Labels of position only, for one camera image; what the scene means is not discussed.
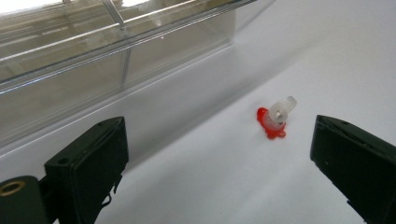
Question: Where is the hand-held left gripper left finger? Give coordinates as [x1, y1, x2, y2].
[44, 116, 130, 224]

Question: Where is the clear plastic compartment box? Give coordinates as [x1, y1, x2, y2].
[0, 0, 277, 158]

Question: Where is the small red and clear tube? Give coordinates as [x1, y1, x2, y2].
[256, 95, 298, 140]

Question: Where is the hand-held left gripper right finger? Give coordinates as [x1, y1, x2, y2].
[309, 114, 396, 224]

